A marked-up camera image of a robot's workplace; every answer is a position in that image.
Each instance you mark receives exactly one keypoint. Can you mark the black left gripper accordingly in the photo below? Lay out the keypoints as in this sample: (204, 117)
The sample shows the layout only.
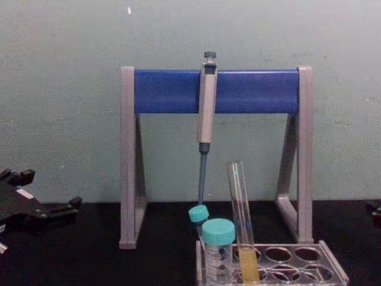
(18, 208)

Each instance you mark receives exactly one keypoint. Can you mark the clear plastic tube rack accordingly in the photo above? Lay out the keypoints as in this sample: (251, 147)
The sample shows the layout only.
(324, 262)

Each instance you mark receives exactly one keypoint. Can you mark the glass tube with yellow liquid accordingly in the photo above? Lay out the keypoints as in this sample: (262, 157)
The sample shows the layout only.
(249, 265)

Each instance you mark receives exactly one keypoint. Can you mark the small tube with teal cap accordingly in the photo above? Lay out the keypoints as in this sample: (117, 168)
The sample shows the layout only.
(198, 214)

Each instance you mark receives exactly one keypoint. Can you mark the black table cloth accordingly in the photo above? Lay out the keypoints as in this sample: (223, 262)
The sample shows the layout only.
(89, 262)

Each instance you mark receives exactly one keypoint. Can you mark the grey pipette with dark tip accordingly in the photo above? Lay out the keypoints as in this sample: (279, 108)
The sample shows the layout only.
(206, 113)

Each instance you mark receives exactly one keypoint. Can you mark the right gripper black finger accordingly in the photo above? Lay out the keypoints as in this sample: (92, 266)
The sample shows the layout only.
(375, 210)

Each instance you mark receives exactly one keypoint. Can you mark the pipette stand with blue bar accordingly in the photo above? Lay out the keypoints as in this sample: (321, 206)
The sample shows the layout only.
(256, 90)

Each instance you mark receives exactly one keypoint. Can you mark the large tube with teal cap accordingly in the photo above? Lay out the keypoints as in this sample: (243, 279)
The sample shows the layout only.
(218, 231)

